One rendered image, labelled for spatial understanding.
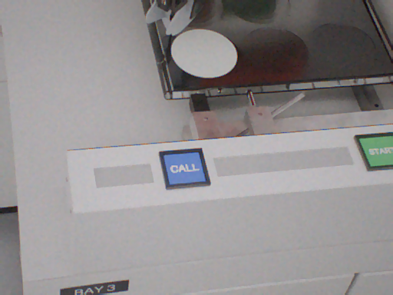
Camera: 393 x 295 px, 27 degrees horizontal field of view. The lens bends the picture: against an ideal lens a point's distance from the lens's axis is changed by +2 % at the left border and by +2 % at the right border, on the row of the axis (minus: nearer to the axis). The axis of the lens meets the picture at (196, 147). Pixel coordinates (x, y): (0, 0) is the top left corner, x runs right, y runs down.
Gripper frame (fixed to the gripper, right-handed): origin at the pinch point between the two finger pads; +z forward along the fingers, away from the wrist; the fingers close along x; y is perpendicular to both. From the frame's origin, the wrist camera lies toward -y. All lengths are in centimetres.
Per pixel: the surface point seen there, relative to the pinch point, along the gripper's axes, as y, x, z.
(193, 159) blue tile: 23.3, 18.5, -4.9
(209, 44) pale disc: -1.4, 5.6, 1.4
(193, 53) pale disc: 1.9, 4.8, 1.4
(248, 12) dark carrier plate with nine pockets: -11.6, 6.3, 1.6
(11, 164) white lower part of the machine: 0, -38, 66
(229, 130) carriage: 9.6, 16.6, 3.5
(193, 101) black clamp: 10.3, 10.6, 1.0
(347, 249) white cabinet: 11.0, 38.7, 11.2
